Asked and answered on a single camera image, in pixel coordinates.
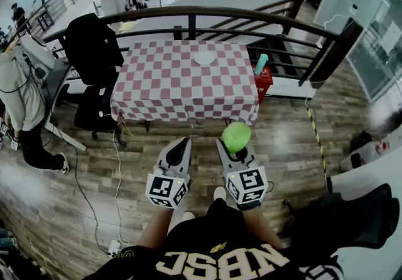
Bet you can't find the black cable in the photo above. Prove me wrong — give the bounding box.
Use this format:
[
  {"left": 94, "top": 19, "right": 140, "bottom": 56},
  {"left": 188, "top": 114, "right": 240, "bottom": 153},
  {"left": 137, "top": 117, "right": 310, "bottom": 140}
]
[{"left": 46, "top": 109, "right": 109, "bottom": 254}]

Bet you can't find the white desk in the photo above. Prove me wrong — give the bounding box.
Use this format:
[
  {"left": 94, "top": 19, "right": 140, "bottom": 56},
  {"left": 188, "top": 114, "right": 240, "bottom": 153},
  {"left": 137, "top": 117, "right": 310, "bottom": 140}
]
[{"left": 326, "top": 146, "right": 402, "bottom": 280}]

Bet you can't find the red box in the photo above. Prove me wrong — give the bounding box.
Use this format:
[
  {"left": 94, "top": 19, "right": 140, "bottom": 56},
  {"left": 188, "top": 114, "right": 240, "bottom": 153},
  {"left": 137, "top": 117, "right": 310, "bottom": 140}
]
[{"left": 251, "top": 65, "right": 274, "bottom": 105}]

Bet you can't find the person's left forearm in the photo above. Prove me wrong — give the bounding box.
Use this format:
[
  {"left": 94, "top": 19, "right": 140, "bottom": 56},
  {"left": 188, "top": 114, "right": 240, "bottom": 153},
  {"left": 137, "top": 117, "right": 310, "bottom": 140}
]
[{"left": 136, "top": 205, "right": 177, "bottom": 250}]

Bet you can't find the person's black jersey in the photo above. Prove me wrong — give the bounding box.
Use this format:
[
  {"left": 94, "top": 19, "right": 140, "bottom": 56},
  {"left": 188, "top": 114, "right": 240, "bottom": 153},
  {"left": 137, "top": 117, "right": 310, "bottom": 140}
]
[{"left": 83, "top": 198, "right": 346, "bottom": 280}]

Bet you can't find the white cable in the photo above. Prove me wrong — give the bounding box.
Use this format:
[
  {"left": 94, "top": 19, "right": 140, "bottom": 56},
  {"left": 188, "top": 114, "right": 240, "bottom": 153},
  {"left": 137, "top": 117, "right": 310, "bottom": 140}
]
[{"left": 111, "top": 129, "right": 127, "bottom": 248}]

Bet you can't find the white power strip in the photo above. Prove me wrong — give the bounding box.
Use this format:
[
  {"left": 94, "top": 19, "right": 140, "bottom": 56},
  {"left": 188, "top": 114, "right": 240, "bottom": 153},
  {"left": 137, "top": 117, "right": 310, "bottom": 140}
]
[{"left": 107, "top": 239, "right": 122, "bottom": 257}]

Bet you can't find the grey desk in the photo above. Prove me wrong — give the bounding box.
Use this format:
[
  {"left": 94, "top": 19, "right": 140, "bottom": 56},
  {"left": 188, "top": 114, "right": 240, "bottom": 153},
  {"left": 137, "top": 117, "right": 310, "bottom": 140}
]
[{"left": 42, "top": 58, "right": 88, "bottom": 153}]

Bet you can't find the white bag with red print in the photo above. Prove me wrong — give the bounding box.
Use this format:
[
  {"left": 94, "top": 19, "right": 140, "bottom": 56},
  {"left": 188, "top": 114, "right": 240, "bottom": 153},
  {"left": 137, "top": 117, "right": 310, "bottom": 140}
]
[{"left": 340, "top": 139, "right": 402, "bottom": 173}]

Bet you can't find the yellow black floor tape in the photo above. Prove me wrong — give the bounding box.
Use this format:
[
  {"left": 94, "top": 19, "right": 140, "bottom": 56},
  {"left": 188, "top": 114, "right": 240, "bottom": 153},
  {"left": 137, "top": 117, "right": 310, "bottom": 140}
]
[{"left": 306, "top": 107, "right": 329, "bottom": 179}]

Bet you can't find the black floor bag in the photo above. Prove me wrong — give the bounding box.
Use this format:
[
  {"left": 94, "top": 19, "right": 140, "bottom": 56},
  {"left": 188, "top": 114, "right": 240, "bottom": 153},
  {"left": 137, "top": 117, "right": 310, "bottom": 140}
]
[{"left": 350, "top": 131, "right": 373, "bottom": 153}]

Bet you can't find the dark wooden railing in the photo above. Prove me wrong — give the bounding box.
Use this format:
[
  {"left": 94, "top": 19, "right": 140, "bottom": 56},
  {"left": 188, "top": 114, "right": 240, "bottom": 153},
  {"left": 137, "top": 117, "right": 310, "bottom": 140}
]
[{"left": 18, "top": 5, "right": 365, "bottom": 89}]

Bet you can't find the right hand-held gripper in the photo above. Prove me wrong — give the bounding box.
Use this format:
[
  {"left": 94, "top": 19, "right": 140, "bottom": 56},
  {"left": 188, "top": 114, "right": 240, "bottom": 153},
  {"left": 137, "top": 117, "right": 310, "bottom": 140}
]
[{"left": 216, "top": 137, "right": 268, "bottom": 206}]

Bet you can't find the white plate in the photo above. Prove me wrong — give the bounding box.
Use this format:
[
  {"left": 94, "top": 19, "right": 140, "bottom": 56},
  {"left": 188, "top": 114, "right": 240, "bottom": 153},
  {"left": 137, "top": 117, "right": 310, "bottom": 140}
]
[{"left": 193, "top": 51, "right": 215, "bottom": 67}]

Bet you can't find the black wristband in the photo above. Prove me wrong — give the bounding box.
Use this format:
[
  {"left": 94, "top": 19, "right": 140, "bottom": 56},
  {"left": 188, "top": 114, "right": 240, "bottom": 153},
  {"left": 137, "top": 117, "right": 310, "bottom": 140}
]
[{"left": 237, "top": 202, "right": 262, "bottom": 212}]

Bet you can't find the person's right forearm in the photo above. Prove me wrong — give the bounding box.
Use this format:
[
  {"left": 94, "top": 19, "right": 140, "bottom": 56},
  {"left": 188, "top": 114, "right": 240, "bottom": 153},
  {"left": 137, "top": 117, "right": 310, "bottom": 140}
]
[{"left": 241, "top": 208, "right": 285, "bottom": 250}]

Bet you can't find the red white checkered tablecloth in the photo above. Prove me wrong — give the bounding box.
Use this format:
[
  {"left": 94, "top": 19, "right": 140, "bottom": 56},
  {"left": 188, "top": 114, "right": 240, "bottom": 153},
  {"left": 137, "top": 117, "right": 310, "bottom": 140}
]
[{"left": 110, "top": 40, "right": 261, "bottom": 126}]

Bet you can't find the white device with cable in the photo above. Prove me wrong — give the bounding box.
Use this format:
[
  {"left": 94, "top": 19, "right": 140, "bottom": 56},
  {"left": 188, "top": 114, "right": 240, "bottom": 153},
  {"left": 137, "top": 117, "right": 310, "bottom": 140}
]
[{"left": 323, "top": 4, "right": 359, "bottom": 30}]

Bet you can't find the black office chair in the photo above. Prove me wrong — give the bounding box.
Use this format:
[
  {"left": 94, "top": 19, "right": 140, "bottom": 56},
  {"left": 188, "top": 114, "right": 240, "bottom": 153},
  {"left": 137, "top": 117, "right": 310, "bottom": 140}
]
[
  {"left": 73, "top": 82, "right": 127, "bottom": 148},
  {"left": 65, "top": 13, "right": 125, "bottom": 87}
]

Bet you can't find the teal bottle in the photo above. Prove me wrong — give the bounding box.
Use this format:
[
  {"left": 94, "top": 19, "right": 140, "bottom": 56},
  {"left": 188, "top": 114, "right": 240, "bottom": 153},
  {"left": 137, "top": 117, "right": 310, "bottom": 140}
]
[{"left": 253, "top": 53, "right": 269, "bottom": 76}]

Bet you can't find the black cloth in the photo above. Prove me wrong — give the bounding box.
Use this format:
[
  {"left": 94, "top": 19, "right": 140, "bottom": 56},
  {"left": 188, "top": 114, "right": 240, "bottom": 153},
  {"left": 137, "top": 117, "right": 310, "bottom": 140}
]
[{"left": 282, "top": 183, "right": 401, "bottom": 250}]

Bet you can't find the green round object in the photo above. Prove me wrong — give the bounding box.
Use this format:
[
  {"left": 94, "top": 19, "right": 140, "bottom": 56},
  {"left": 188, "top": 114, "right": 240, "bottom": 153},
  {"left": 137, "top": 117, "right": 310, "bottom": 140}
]
[{"left": 221, "top": 121, "right": 253, "bottom": 154}]

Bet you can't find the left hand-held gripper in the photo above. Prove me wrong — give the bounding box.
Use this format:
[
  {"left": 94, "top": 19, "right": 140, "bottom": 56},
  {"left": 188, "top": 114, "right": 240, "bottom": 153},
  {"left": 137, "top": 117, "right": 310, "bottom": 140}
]
[{"left": 144, "top": 137, "right": 193, "bottom": 210}]

